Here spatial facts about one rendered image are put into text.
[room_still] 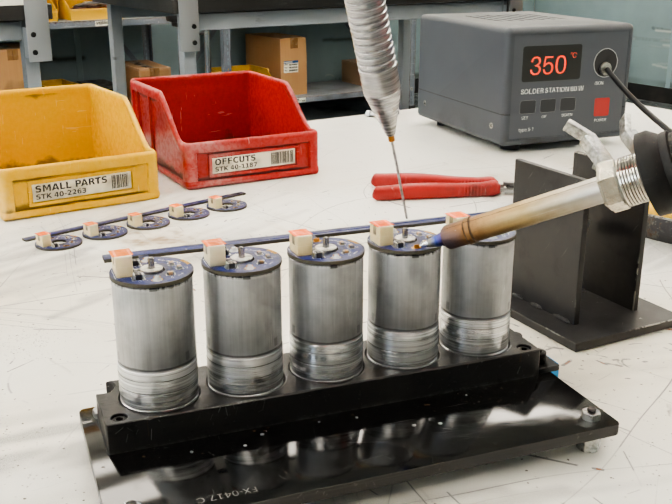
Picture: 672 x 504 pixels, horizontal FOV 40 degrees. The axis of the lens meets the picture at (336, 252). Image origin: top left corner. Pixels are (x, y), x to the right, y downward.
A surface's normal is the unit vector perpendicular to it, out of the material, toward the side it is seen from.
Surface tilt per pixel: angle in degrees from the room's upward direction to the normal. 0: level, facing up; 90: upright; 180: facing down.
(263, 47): 92
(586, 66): 90
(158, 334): 90
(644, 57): 90
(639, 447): 0
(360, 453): 0
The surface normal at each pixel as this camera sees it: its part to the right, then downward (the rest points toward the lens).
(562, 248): -0.88, 0.15
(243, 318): 0.06, 0.32
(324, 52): 0.55, 0.26
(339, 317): 0.32, 0.30
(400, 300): -0.20, 0.31
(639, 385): 0.00, -0.95
